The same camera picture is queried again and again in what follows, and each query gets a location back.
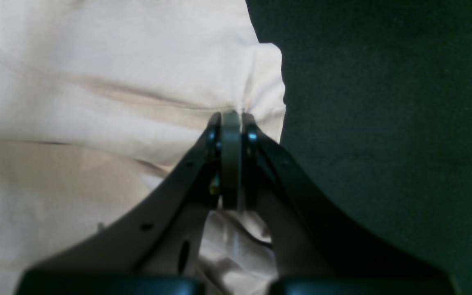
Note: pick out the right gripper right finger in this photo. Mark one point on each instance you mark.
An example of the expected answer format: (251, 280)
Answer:
(319, 249)

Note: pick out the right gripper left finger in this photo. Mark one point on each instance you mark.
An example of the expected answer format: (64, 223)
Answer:
(152, 249)

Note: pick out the pink T-shirt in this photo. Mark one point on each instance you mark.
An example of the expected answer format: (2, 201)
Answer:
(100, 99)

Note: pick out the black table cloth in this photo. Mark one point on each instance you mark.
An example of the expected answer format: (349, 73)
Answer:
(379, 114)

